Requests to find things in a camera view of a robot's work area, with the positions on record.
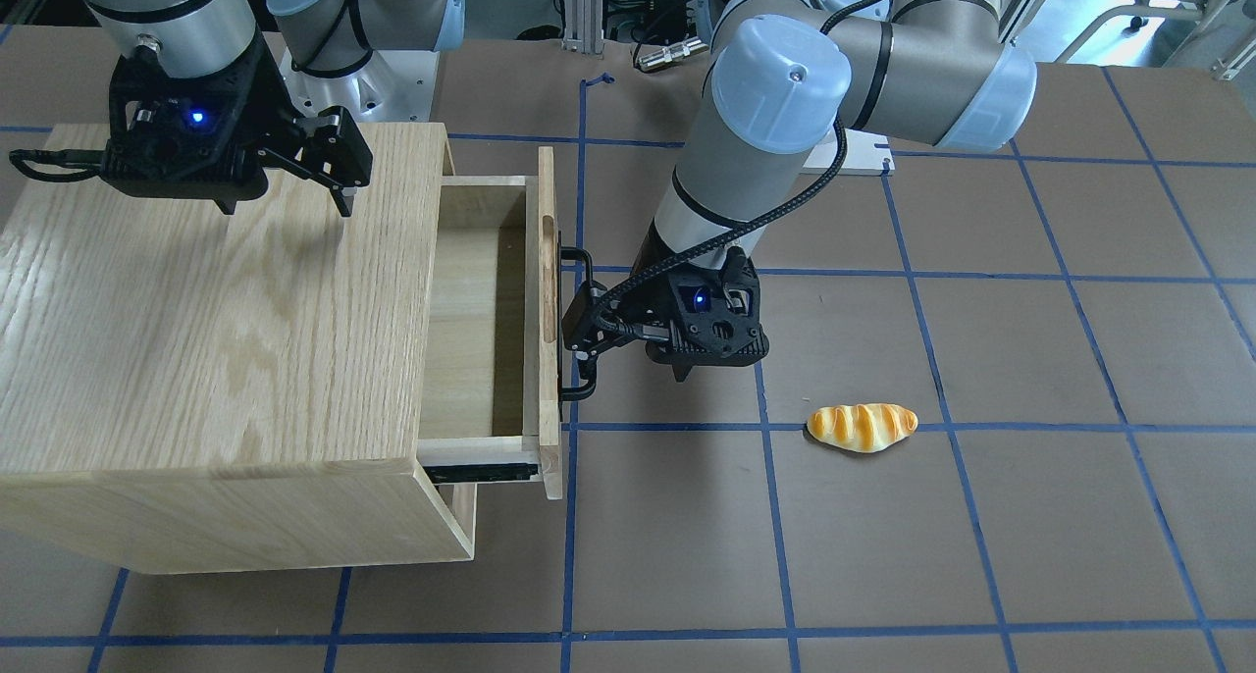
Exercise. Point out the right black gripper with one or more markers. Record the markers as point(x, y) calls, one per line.
point(272, 121)

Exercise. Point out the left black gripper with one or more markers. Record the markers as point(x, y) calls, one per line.
point(651, 264)

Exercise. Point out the black drawer handle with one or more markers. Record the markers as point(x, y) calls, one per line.
point(579, 334)

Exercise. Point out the wooden drawer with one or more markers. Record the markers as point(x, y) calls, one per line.
point(491, 376)

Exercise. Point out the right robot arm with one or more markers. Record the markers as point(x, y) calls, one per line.
point(326, 38)

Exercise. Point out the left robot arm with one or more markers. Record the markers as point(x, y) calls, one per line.
point(786, 84)

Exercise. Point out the wooden drawer cabinet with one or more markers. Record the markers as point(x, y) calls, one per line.
point(189, 392)

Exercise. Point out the toy bread loaf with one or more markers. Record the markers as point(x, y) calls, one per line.
point(862, 428)

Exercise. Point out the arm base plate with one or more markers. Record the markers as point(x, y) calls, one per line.
point(396, 86)
point(868, 154)

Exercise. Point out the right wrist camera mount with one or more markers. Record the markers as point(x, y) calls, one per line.
point(169, 138)

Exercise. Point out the black drawer slide rail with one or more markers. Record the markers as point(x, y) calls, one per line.
point(489, 473)

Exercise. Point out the aluminium frame post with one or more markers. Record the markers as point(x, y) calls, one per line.
point(583, 26)

